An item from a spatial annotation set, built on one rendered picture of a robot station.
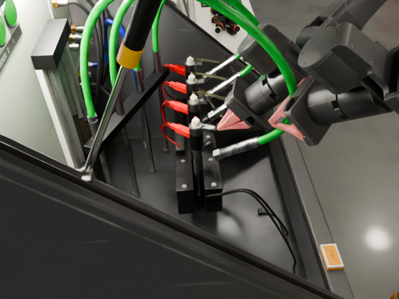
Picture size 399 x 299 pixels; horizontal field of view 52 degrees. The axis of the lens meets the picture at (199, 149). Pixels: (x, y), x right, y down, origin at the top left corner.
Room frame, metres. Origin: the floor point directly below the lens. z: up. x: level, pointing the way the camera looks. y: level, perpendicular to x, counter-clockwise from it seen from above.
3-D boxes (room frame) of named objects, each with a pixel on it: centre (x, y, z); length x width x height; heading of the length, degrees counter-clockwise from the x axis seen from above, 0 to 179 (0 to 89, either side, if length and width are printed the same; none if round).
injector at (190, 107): (0.72, 0.00, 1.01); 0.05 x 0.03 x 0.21; 92
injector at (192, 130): (0.64, -0.01, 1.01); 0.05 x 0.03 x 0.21; 92
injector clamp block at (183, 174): (0.76, 0.01, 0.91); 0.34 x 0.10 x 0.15; 2
